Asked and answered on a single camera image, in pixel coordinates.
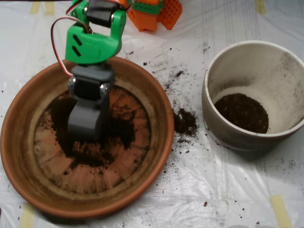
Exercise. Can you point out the grey gripper black servo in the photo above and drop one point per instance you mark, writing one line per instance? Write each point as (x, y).
(88, 88)

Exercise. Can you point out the terracotta plant saucer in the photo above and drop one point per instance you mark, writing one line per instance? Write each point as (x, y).
(161, 133)

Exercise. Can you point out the dark soil pile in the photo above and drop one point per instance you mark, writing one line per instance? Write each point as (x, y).
(118, 128)

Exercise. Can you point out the dark soil in pot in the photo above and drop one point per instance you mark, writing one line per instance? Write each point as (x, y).
(240, 114)

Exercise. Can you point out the spilled dark soil heap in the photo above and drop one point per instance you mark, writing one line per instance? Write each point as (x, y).
(185, 123)

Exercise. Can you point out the white ceramic pot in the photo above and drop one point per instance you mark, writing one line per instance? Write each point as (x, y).
(237, 142)

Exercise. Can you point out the beige masking tape strip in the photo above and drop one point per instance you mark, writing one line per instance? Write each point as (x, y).
(281, 211)
(35, 7)
(50, 8)
(27, 218)
(260, 6)

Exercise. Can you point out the clear white plastic sheet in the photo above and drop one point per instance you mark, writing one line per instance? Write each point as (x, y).
(237, 178)

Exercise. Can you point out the green orange robot arm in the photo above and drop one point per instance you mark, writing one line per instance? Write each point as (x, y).
(95, 47)

